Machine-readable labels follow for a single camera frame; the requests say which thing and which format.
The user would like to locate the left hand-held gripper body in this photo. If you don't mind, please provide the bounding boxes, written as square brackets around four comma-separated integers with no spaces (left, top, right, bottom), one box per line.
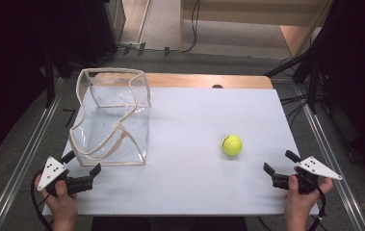
[37,156,94,197]

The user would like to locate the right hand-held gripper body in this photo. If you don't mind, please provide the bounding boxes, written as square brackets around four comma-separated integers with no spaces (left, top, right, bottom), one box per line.
[272,156,344,195]

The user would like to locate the yellow tennis ball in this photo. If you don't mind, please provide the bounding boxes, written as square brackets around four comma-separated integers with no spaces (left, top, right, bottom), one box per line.
[222,134,244,157]

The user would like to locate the clear plastic bag beige trim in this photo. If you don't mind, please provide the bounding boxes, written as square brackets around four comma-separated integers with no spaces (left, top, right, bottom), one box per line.
[68,67,152,167]

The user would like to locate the person's left hand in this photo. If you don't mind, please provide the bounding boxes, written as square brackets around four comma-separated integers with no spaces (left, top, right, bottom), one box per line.
[35,169,79,221]

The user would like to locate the person's right hand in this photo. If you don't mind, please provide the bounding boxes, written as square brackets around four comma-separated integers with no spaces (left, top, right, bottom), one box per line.
[285,166,334,221]

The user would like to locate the white board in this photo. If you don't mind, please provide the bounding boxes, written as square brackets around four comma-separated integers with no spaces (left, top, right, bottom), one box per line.
[42,87,319,217]

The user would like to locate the black tripod stand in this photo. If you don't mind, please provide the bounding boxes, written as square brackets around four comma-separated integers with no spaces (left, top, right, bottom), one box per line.
[265,47,320,114]

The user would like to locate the black curtain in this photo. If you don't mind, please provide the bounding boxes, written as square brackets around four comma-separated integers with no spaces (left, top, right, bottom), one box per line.
[0,0,118,163]
[313,0,365,172]

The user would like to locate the wooden table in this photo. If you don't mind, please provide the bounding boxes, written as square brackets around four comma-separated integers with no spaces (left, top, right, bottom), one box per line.
[87,72,274,90]

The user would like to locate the wooden shelf unit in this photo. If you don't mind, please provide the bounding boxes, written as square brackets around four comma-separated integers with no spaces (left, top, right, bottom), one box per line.
[179,0,332,60]

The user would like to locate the metal floor rail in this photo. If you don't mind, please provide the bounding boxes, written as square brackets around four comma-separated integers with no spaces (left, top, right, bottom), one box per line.
[0,76,65,231]
[294,84,365,231]

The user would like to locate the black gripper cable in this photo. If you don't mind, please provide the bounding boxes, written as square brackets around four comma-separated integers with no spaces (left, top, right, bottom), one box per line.
[308,186,328,231]
[30,169,54,231]

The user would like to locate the black floor cables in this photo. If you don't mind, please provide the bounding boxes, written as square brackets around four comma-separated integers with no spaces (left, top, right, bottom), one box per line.
[279,92,310,127]

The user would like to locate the black hanging cable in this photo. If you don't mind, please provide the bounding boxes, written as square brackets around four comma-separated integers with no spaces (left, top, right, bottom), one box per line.
[165,0,202,54]

